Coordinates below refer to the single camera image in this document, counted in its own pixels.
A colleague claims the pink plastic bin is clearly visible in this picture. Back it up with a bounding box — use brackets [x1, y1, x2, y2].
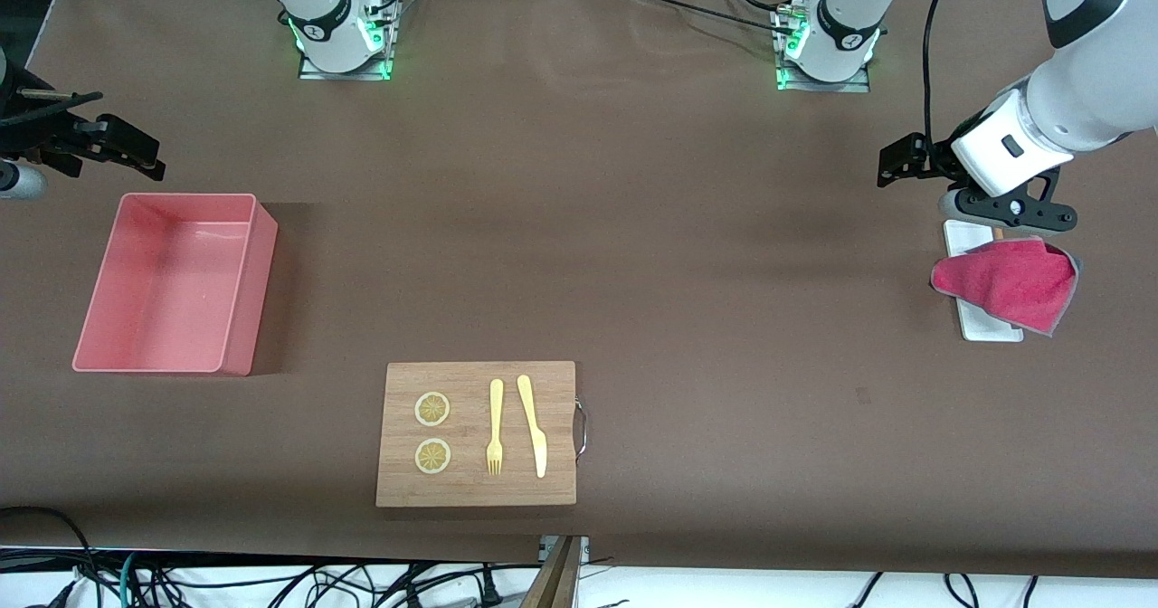
[72, 193, 280, 377]

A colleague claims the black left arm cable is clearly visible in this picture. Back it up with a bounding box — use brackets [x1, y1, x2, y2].
[921, 0, 971, 170]

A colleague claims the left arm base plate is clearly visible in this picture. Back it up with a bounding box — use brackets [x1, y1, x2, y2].
[774, 4, 872, 93]

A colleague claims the pink cloth with grey back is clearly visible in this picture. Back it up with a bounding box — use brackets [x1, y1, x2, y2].
[930, 237, 1082, 338]

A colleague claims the yellow plastic knife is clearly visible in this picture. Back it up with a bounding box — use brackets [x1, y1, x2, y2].
[517, 374, 548, 480]

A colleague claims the yellow plastic fork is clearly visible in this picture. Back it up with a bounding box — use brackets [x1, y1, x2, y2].
[486, 379, 505, 477]

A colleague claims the black cable on table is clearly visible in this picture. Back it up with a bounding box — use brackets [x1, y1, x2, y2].
[602, 0, 802, 34]

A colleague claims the white rectangular tray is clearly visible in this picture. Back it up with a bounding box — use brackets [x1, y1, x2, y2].
[943, 219, 1026, 344]

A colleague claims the wooden post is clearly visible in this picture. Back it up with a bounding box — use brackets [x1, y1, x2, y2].
[520, 536, 584, 608]

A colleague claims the wooden cutting board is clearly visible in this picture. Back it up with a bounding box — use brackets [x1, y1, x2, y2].
[375, 361, 578, 508]

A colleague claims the black floor cable bundle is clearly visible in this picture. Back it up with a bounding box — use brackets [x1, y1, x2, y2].
[0, 507, 544, 608]

